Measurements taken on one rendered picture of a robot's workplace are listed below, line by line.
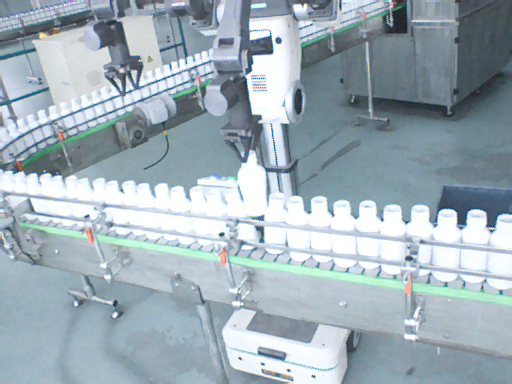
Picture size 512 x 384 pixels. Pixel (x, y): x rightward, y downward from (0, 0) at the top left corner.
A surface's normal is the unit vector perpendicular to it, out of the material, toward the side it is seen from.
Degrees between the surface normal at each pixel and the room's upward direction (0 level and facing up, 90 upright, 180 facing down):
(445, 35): 90
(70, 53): 90
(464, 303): 90
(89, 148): 90
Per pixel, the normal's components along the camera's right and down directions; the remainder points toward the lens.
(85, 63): 0.72, 0.22
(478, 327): -0.42, 0.47
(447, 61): -0.68, 0.44
